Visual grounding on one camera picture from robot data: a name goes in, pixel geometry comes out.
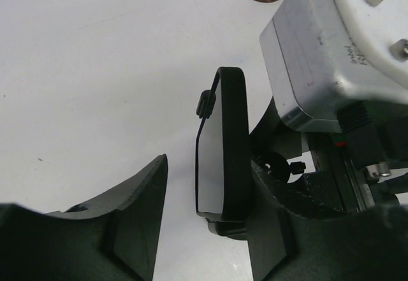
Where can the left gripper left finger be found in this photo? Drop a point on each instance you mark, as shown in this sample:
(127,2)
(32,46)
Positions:
(112,236)

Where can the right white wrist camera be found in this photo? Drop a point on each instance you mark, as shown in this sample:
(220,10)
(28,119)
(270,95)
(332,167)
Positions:
(323,55)

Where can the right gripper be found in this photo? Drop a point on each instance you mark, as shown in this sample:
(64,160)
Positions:
(348,171)

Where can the black phone stand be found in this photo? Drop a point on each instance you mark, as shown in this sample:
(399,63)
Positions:
(229,227)

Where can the black phone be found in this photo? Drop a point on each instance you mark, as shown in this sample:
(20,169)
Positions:
(229,78)

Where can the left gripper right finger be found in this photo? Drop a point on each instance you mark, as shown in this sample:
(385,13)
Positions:
(293,237)

